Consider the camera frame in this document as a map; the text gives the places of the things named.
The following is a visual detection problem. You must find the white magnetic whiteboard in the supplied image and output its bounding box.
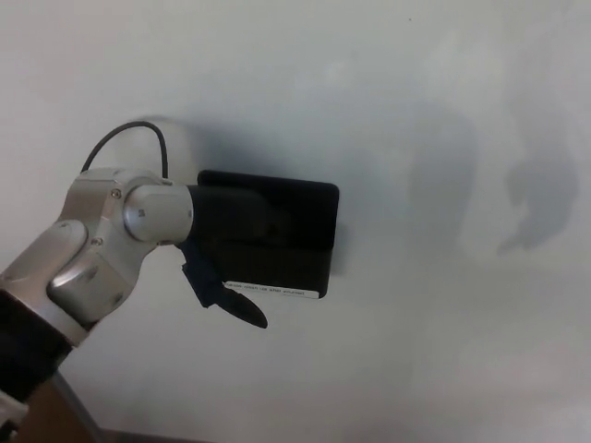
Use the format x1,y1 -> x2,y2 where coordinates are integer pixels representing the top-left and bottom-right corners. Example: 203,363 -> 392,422
0,0 -> 591,443

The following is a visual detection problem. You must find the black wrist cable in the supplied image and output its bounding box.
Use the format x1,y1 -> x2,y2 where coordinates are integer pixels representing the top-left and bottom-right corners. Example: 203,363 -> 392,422
81,120 -> 169,180

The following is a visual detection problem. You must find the grey aluminium whiteboard frame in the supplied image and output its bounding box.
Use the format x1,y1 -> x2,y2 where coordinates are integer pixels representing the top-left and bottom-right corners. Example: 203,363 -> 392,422
49,368 -> 103,443

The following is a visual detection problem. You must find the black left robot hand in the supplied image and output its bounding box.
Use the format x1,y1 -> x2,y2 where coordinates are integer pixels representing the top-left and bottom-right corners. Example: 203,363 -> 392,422
176,183 -> 294,330

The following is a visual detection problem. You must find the white printed label sticker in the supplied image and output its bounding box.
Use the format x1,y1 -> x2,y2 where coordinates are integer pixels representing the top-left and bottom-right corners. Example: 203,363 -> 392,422
221,280 -> 320,300

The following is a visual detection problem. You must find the black magnetic marker holder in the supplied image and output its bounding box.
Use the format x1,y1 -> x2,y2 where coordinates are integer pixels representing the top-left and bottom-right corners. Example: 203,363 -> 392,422
197,169 -> 342,301

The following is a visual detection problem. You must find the brown wooden panel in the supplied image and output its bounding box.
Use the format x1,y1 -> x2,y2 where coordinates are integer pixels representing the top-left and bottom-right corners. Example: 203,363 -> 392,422
18,377 -> 89,443

